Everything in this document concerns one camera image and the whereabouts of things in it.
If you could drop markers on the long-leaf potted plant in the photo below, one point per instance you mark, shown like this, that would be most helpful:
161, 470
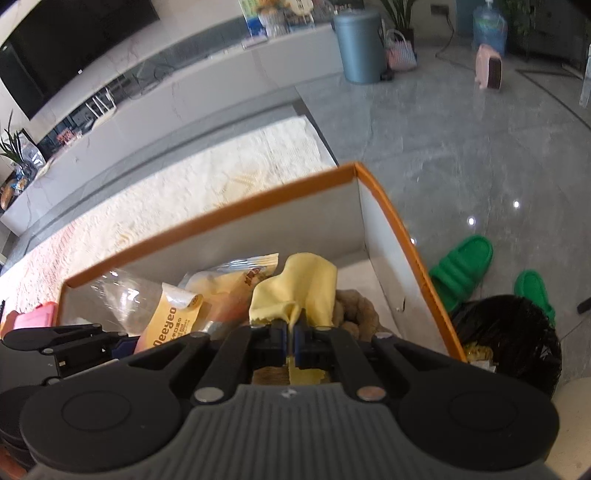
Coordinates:
399, 11

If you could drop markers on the clear plastic packet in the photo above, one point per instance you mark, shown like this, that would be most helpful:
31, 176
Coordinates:
117, 300

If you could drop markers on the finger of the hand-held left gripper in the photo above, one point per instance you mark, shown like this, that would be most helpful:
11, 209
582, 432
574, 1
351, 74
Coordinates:
124, 348
51, 337

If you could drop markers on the blue metal trash can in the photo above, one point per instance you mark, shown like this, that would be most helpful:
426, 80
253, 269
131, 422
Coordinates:
360, 46

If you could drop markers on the white standing board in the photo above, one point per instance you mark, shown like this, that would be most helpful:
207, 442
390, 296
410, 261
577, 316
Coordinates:
586, 78

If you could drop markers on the black wall television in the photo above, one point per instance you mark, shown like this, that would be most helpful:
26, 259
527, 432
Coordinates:
69, 41

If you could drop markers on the black chair frame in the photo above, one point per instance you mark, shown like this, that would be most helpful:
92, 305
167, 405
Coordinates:
584, 304

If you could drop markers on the yellow cloth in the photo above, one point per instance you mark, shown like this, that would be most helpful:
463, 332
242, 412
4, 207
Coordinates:
300, 286

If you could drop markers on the painted picture board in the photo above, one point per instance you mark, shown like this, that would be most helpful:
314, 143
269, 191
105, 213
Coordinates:
247, 14

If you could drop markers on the blue water jug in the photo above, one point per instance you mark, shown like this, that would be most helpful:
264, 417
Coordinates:
489, 25

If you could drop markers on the green slipper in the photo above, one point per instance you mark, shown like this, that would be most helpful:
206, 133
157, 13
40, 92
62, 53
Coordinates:
461, 267
533, 290

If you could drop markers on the white marble television console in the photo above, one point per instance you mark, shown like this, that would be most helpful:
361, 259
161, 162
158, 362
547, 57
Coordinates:
231, 74

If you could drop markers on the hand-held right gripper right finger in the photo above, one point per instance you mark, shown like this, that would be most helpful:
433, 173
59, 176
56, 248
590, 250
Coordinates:
301, 342

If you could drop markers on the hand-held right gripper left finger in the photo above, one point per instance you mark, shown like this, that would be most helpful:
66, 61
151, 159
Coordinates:
279, 342

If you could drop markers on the orange bread packet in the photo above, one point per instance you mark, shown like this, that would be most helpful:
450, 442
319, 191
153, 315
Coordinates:
221, 295

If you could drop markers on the white router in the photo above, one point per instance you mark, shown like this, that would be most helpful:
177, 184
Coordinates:
102, 102

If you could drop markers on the yellow snack packet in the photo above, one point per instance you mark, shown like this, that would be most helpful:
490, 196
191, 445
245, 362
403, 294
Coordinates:
171, 318

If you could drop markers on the round white fan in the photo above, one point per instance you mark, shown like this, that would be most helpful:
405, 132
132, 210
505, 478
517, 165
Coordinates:
302, 5

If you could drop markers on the red lidded clear container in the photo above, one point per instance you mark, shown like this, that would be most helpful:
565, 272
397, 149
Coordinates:
37, 317

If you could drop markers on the pink woven bag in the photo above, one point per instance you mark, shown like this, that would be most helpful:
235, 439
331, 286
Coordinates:
400, 53

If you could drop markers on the pink space heater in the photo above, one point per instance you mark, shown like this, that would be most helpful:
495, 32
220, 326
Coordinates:
489, 67

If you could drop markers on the teddy bear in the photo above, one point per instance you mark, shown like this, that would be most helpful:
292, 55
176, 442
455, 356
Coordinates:
271, 11

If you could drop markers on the black bagged waste bin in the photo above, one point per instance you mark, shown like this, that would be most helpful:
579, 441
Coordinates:
512, 337

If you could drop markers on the dark cabinet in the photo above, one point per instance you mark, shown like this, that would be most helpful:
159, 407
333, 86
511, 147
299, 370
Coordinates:
549, 27

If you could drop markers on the slim potted plant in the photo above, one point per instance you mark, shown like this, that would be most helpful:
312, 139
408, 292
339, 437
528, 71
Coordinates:
14, 143

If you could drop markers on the orange cardboard box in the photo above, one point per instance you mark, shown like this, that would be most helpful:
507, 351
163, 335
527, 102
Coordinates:
397, 258

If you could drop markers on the brown knitted cloth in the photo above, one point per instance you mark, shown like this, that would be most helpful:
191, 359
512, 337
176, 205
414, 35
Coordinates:
356, 314

